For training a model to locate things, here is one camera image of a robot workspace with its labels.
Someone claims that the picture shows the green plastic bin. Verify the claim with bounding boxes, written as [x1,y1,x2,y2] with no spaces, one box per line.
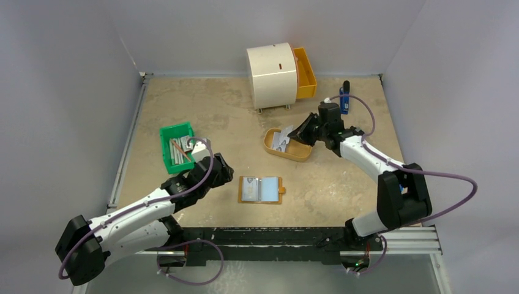
[159,122,195,175]

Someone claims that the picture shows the yellow oval plastic tray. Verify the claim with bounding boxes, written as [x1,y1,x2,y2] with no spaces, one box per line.
[263,128,312,162]

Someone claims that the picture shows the brown pencil in bin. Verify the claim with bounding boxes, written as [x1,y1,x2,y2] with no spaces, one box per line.
[171,139,190,161]

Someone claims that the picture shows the white credit card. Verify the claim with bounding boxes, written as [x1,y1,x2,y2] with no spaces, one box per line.
[241,177,260,202]
[271,132,290,153]

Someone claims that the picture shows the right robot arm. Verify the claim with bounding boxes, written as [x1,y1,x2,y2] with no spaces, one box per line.
[288,102,432,249]

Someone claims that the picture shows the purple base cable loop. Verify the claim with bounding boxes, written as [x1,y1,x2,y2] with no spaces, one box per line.
[156,237,225,285]

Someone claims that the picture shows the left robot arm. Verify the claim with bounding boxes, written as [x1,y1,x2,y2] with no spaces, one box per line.
[55,153,234,286]

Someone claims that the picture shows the yellow open drawer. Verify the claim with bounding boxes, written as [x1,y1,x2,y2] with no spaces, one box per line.
[293,47,317,100]

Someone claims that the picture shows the grey tubes in bin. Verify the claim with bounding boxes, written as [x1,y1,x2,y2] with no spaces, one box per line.
[170,138,185,165]

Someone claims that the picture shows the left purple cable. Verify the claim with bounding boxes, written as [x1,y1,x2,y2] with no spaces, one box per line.
[58,137,214,281]

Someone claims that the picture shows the cream round drawer cabinet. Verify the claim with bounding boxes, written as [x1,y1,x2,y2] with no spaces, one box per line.
[246,42,297,111]

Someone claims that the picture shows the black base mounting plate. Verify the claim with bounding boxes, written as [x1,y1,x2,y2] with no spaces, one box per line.
[158,227,384,266]

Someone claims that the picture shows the yellow leather card holder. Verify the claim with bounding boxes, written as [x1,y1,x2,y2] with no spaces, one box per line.
[237,176,286,205]

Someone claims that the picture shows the aluminium frame rail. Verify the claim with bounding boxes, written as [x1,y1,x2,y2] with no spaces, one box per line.
[83,225,444,257]

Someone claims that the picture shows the small card box in bin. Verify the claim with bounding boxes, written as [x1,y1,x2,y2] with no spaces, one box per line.
[180,135,193,151]

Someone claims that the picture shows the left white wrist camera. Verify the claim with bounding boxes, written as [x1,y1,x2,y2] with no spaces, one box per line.
[191,138,211,162]

